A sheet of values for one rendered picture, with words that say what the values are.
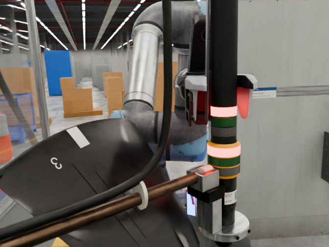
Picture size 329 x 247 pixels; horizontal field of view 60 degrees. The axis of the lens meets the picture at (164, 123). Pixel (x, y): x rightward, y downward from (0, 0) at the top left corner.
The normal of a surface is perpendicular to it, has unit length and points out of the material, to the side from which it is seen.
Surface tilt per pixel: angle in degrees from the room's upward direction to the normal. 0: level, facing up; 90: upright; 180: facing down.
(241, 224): 0
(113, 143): 44
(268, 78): 89
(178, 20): 96
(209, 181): 90
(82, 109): 90
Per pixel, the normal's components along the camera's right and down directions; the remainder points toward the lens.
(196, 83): -0.61, -0.64
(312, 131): 0.05, 0.21
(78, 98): 0.29, 0.18
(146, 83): 0.39, -0.50
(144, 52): 0.08, -0.56
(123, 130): 0.52, -0.69
